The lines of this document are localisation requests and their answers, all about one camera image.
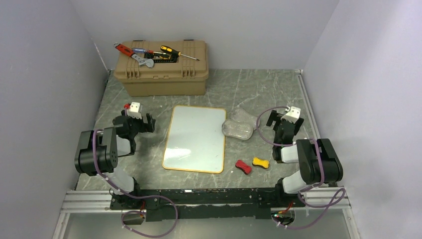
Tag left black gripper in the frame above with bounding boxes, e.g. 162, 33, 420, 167
121, 110, 155, 138

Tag yellow bone shaped eraser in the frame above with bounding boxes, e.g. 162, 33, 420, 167
252, 157, 270, 169

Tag yellow framed whiteboard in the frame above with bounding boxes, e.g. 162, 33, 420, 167
162, 105, 227, 174

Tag red bone shaped eraser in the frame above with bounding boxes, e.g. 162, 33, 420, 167
235, 160, 252, 175

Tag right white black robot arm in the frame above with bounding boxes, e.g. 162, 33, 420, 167
266, 107, 343, 207

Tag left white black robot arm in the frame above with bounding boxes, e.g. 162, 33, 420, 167
74, 114, 156, 209

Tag tan plastic toolbox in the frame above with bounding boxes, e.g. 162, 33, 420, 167
114, 40, 209, 97

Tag yellow black screwdriver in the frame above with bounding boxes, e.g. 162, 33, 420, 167
160, 45, 199, 61

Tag blue red small screwdriver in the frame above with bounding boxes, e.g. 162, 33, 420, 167
132, 48, 167, 55

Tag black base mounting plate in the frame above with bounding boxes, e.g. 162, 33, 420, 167
110, 186, 305, 222

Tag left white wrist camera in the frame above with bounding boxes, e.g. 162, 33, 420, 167
126, 102, 143, 120

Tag red handled adjustable wrench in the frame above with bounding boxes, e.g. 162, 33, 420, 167
113, 43, 154, 68

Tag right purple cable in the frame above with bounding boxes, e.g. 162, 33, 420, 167
255, 106, 346, 231

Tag purple cable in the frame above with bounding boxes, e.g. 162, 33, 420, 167
92, 128, 179, 239
255, 106, 346, 231

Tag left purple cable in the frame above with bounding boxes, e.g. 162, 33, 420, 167
92, 128, 179, 239

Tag aluminium extrusion rail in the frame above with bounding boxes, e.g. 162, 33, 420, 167
61, 187, 350, 213

